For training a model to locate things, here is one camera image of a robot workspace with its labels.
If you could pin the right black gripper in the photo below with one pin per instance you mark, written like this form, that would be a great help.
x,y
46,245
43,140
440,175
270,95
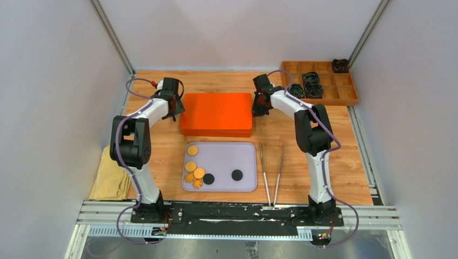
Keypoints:
x,y
256,111

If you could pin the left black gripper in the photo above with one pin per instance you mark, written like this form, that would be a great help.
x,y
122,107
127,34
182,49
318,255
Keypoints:
x,y
180,109

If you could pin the orange box lid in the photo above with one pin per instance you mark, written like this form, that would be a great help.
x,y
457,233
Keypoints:
x,y
226,111

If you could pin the metal tongs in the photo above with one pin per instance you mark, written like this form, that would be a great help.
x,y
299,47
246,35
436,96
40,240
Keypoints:
x,y
272,191

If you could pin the orange cookie box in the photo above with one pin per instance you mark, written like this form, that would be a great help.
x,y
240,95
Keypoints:
x,y
216,133

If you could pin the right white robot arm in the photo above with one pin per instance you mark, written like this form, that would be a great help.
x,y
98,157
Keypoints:
x,y
313,134

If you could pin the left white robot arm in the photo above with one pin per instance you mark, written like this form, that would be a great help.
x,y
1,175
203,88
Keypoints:
x,y
130,146

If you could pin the black coiled item left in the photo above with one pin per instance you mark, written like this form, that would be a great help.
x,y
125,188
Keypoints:
x,y
297,90

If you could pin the black coiled item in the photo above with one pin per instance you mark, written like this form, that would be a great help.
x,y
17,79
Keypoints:
x,y
310,78
297,90
314,91

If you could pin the black coiled item right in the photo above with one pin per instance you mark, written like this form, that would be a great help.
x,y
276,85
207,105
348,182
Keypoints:
x,y
314,91

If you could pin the black coiled item top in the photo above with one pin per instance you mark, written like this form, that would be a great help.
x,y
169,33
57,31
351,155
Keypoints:
x,y
310,78

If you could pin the wooden compartment organizer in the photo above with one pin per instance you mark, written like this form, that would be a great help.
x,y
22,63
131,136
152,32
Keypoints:
x,y
339,88

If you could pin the round yellow biscuit top-left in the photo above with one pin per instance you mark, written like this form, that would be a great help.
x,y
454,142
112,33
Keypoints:
x,y
192,150

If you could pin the black sandwich cookie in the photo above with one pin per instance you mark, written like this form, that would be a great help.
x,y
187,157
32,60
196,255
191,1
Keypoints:
x,y
208,179
237,175

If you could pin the lavender cookie tray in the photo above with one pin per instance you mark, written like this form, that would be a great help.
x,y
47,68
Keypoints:
x,y
220,159

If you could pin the swirl butter cookie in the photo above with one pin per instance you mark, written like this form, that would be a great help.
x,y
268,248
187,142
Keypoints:
x,y
189,177
197,183

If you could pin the yellow cloth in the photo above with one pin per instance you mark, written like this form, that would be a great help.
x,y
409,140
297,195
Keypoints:
x,y
111,182

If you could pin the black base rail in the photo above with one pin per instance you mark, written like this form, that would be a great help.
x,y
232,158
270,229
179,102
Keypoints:
x,y
233,221

